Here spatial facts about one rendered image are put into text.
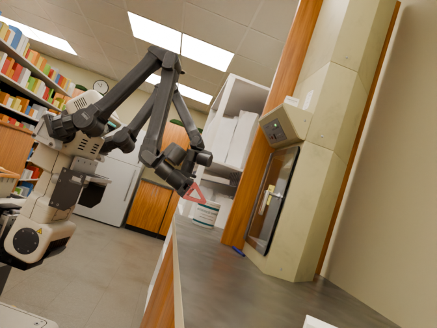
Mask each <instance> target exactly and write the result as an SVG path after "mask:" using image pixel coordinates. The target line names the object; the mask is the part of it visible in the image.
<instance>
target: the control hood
mask: <svg viewBox="0 0 437 328"><path fill-rule="evenodd" d="M312 116H313V114H312V113H310V112H308V111H305V110H303V109H300V108H298V107H295V106H292V105H289V104H288V103H282V104H280V105H279V106H278V107H276V108H274V109H273V110H272V111H270V112H269V113H267V114H266V115H264V116H263V117H261V118H260V119H258V122H259V125H260V126H261V129H262V131H263V133H264V135H265V137H266V139H267V141H268V143H269V146H270V147H271V148H279V147H282V146H286V145H289V144H293V143H297V142H300V141H303V140H305V138H306V135H307V132H308V128H309V126H310V122H311V119H312ZM276 118H277V119H278V121H279V123H280V125H281V127H282V129H283V131H284V133H285V136H286V137H287V139H286V140H283V141H280V142H277V143H274V144H271V143H270V140H269V138H268V137H267V134H266V133H265V130H264V129H263V126H264V125H266V124H268V123H269V122H271V121H273V120H274V119H276Z"/></svg>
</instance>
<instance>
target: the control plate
mask: <svg viewBox="0 0 437 328"><path fill-rule="evenodd" d="M275 125H276V126H275ZM271 126H272V127H273V128H272V127H271ZM263 129H264V130H265V133H266V134H267V137H268V138H269V137H270V138H271V136H272V137H273V139H270V138H269V140H270V143H271V144H274V143H277V142H280V141H283V140H286V139H287V137H286V136H285V133H284V131H283V129H282V127H281V125H280V123H279V121H278V119H277V118H276V119H274V120H273V121H271V122H269V123H268V124H266V125H264V126H263ZM280 132H281V133H282V134H280ZM273 134H275V136H276V134H277V135H278V134H280V135H278V136H276V138H277V139H275V138H274V135H273Z"/></svg>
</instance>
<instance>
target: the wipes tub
mask: <svg viewBox="0 0 437 328"><path fill-rule="evenodd" d="M206 201H207V202H206V203H205V204H204V205H203V204H199V203H198V205H197V207H196V211H195V213H194V217H193V219H192V222H193V223H194V224H196V225H199V226H202V227H204V228H209V229H213V227H214V225H215V221H216V219H217V215H218V213H219V210H220V206H221V204H219V203H216V202H213V201H211V200H207V199H206Z"/></svg>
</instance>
